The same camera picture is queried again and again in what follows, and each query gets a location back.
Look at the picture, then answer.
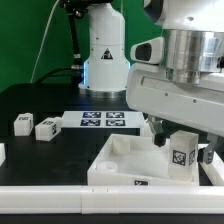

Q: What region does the black cable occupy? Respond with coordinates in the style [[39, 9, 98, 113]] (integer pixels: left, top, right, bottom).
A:
[[35, 6, 84, 84]]

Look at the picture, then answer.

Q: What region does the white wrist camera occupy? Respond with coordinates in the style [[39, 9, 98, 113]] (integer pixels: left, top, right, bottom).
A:
[[130, 37, 164, 65]]

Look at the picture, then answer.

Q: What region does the white cable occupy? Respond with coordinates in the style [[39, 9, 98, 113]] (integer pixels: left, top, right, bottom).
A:
[[30, 0, 62, 84]]

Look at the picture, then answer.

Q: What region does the white square table top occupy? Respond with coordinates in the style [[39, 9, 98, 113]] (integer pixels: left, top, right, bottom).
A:
[[87, 134, 199, 186]]

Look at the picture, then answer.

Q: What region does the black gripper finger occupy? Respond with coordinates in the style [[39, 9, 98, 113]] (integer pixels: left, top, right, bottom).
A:
[[197, 133, 224, 164]]

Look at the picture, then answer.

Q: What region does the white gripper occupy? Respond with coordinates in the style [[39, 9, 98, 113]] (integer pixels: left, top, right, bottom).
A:
[[126, 63, 224, 147]]

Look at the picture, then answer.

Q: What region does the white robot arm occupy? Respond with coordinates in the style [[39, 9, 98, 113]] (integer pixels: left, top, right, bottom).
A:
[[59, 0, 224, 164]]

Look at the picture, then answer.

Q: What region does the white U-shaped obstacle fence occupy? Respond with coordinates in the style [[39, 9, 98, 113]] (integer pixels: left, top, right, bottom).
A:
[[0, 143, 224, 214]]

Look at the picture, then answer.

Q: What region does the white AprilTag base sheet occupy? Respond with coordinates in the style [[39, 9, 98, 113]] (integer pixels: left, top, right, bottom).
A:
[[62, 111, 145, 128]]

